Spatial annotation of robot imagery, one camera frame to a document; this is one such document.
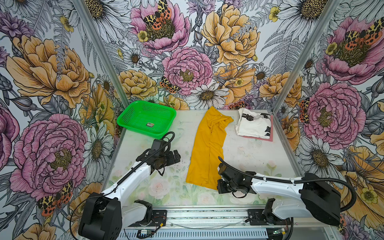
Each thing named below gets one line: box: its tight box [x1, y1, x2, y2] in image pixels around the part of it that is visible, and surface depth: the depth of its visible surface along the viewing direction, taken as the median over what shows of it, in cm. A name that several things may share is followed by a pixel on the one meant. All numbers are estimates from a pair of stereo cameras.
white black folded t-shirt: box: [235, 108, 272, 139], surface depth 110 cm
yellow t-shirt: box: [186, 106, 234, 191], surface depth 101 cm
